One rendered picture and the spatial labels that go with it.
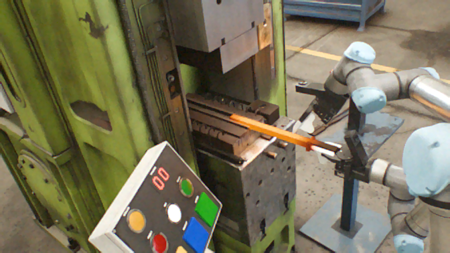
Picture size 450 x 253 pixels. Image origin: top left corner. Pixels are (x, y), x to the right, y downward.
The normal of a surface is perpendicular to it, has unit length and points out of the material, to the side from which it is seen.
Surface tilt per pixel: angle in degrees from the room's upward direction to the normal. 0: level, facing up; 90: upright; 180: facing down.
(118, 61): 90
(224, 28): 90
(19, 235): 0
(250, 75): 90
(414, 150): 83
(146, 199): 60
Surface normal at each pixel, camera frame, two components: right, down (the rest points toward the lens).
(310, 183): -0.11, -0.83
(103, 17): 0.77, 0.28
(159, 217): 0.77, -0.37
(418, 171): -1.00, 0.01
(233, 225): -0.51, -0.28
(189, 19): -0.63, 0.49
